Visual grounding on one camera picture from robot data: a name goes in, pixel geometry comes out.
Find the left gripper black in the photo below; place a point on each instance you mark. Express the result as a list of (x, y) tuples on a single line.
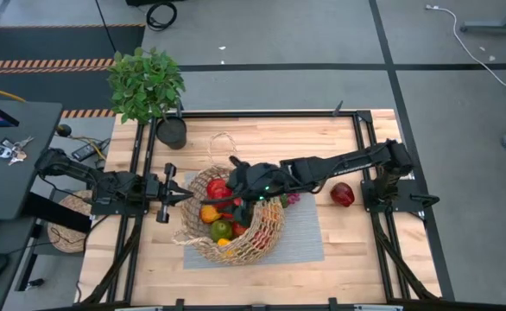
[(154, 190)]

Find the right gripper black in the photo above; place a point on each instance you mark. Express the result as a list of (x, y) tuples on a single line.
[(257, 181)]

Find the bright red tomato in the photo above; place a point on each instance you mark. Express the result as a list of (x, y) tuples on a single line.
[(217, 189)]

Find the plain red apple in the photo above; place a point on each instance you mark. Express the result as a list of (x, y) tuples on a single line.
[(239, 229)]

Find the green bell pepper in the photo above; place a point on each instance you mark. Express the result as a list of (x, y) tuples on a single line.
[(221, 231)]

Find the dark red apple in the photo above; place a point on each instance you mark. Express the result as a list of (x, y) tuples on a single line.
[(342, 194)]

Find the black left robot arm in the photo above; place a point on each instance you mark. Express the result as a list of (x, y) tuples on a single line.
[(110, 183)]

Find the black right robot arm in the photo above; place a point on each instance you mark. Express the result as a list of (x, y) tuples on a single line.
[(343, 164)]

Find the small dark green fruit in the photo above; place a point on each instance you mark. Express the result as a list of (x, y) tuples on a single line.
[(283, 201)]

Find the purple grape bunch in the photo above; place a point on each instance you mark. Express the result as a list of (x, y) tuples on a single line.
[(294, 198)]

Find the grey woven placemat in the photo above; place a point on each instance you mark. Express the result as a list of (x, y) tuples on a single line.
[(300, 242)]

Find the black power adapter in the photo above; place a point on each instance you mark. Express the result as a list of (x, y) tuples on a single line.
[(84, 151)]

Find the green potted plant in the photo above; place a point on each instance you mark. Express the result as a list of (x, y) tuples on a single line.
[(145, 86)]

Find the black desk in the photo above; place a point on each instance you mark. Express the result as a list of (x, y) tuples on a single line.
[(20, 181)]

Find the small black plug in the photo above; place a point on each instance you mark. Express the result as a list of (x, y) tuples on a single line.
[(35, 283)]

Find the key bunch with fob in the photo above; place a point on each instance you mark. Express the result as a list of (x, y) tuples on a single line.
[(0, 151)]

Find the black equipment case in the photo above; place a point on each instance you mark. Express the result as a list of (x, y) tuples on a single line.
[(149, 2)]

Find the black hazard-striped floor mat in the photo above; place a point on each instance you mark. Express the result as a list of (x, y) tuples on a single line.
[(41, 43)]

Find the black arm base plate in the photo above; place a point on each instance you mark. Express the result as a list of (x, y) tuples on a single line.
[(408, 204), (119, 210)]

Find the black aluminium table frame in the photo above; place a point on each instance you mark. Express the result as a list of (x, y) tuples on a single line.
[(218, 114)]

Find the grey desk leg frame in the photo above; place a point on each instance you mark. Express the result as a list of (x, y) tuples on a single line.
[(486, 28)]

